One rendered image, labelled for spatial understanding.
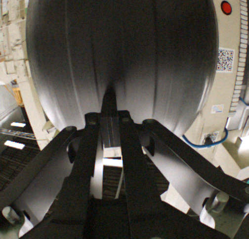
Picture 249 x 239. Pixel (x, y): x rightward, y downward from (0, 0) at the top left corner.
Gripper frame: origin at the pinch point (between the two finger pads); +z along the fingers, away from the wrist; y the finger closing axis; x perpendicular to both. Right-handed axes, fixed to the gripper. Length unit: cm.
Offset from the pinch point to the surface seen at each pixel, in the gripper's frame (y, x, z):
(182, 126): 11.4, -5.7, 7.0
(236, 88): 41.5, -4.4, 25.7
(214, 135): 34.8, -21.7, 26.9
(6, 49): -293, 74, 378
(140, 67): 3.8, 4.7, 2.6
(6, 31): -283, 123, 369
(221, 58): 31.4, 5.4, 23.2
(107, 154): -6, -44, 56
